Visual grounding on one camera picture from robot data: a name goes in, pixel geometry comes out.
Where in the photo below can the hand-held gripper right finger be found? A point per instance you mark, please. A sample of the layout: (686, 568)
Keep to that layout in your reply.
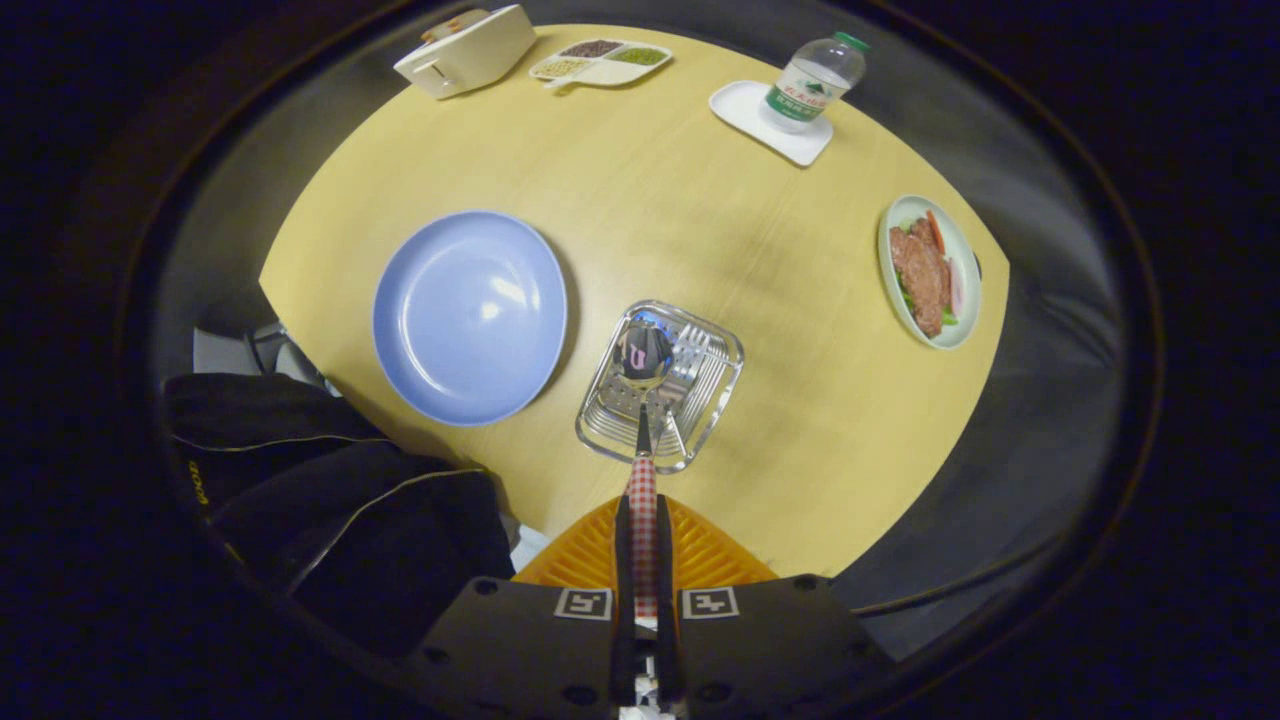
(780, 650)

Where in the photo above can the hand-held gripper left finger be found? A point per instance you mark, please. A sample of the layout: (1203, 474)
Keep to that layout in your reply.
(520, 650)

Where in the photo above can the person's dark jacket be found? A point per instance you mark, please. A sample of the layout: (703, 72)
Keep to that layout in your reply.
(350, 520)

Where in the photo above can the clear perforated drain basket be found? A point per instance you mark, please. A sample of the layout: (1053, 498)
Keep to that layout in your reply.
(610, 425)

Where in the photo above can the blue round plate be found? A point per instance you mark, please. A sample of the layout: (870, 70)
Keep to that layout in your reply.
(470, 320)

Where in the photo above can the pale green food plate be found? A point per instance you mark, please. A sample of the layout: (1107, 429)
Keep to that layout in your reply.
(968, 300)

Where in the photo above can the brown sliced meat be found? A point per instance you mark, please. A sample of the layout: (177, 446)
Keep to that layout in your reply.
(920, 275)

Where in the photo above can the white square coaster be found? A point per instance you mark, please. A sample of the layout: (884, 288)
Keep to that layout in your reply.
(740, 105)

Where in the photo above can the clear water bottle green cap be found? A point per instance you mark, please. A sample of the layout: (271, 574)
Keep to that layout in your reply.
(810, 85)

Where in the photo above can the white divided seasoning dish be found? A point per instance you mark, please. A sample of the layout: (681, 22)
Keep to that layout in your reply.
(600, 70)

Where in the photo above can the cream toy toaster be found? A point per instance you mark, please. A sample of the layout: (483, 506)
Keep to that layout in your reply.
(480, 55)

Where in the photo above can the brown toast slice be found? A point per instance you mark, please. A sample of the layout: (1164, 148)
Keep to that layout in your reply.
(455, 22)

